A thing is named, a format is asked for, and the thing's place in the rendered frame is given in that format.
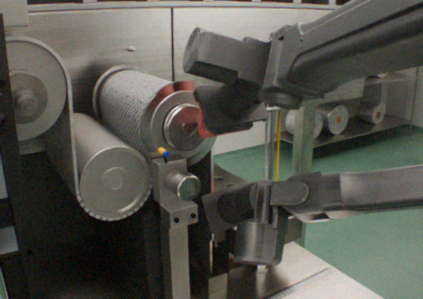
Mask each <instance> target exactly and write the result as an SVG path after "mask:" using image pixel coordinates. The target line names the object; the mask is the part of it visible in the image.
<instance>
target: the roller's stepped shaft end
mask: <svg viewBox="0 0 423 299"><path fill-rule="evenodd" d="M12 100H13V106H14V110H15V112H16V113H18V114H19V115H21V116H33V115H35V114H36V112H37V110H38V108H39V98H38V95H37V94H36V93H34V91H33V90H32V89H30V88H29V87H19V88H16V89H14V90H13V91H12Z"/></svg>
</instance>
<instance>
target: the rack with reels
mask: <svg viewBox="0 0 423 299"><path fill-rule="evenodd" d="M418 68H419V67H416V69H417V71H416V76H406V75H404V74H401V73H395V72H389V73H385V74H379V75H376V76H370V77H367V78H365V77H364V85H371V84H377V83H379V84H380V88H379V100H378V105H376V104H373V103H367V102H362V103H360V104H359V105H358V107H357V110H356V114H357V117H353V118H351V117H350V118H348V111H347V108H346V107H345V106H343V105H340V104H336V103H331V102H330V103H322V104H317V105H316V117H315V127H314V136H313V148H314V147H318V146H322V145H326V144H329V143H334V142H338V141H341V140H346V139H349V138H355V137H360V136H363V135H366V134H371V133H374V132H377V131H383V130H385V129H389V128H393V127H399V126H401V125H407V124H409V123H410V126H409V134H408V136H409V137H410V135H411V130H412V118H413V113H414V108H415V104H414V103H415V96H416V86H417V81H418ZM408 79H414V80H415V88H414V94H413V102H412V111H411V120H408V119H403V118H400V117H396V116H392V115H388V114H385V113H384V109H383V107H382V106H380V105H381V102H380V99H381V89H382V83H386V82H394V81H403V80H408ZM294 122H295V111H294V110H290V111H289V113H288V114H287V116H286V121H285V127H286V130H287V131H281V132H280V139H282V140H285V141H287V142H289V143H292V144H293V134H294Z"/></svg>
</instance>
